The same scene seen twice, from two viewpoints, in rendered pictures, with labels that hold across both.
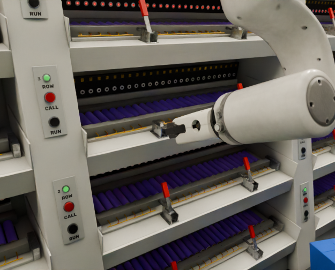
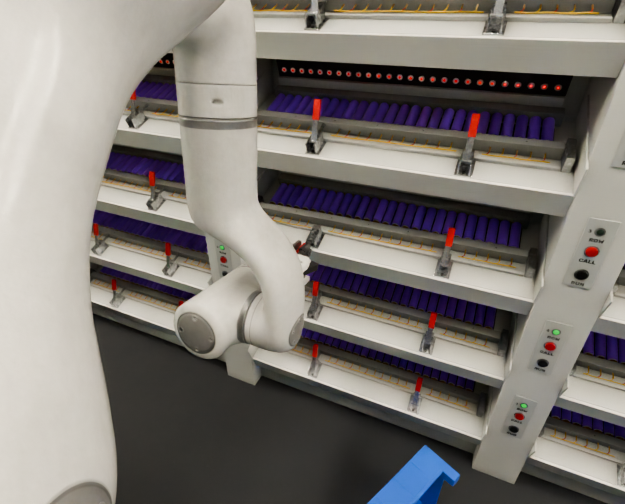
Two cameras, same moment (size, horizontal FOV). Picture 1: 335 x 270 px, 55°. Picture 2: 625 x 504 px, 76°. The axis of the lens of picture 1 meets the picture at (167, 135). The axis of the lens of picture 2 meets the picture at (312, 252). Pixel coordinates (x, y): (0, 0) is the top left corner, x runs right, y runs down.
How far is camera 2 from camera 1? 73 cm
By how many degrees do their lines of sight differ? 56
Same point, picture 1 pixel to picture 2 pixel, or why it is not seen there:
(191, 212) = (336, 321)
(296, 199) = (500, 404)
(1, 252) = (204, 259)
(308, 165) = (549, 386)
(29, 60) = not seen: hidden behind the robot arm
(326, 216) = (578, 463)
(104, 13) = (330, 83)
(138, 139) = (291, 235)
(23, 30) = not seen: hidden behind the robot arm
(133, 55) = (287, 162)
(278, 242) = (457, 421)
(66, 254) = not seen: hidden behind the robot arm
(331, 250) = (420, 470)
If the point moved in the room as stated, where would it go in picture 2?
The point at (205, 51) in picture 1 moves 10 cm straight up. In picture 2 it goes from (384, 177) to (390, 119)
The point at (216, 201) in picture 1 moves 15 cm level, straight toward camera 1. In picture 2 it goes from (372, 330) to (313, 352)
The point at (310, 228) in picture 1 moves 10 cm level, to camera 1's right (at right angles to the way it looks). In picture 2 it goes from (517, 448) to (563, 487)
